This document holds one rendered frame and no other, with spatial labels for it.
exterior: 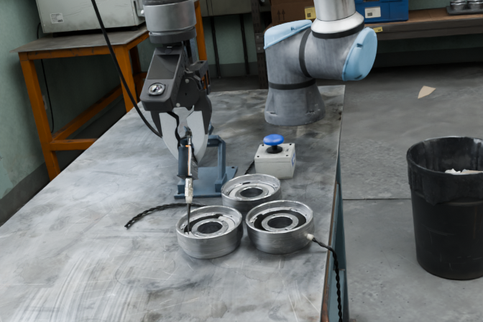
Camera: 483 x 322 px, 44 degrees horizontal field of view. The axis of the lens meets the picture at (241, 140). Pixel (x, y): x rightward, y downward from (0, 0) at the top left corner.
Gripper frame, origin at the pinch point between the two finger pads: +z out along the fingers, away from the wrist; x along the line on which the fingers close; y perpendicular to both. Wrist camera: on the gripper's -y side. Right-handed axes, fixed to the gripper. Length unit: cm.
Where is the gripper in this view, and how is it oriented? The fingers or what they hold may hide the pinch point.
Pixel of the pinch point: (187, 157)
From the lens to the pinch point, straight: 95.8
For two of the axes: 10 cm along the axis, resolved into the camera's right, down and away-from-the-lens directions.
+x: -9.8, 0.5, 2.0
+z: 1.1, 9.3, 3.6
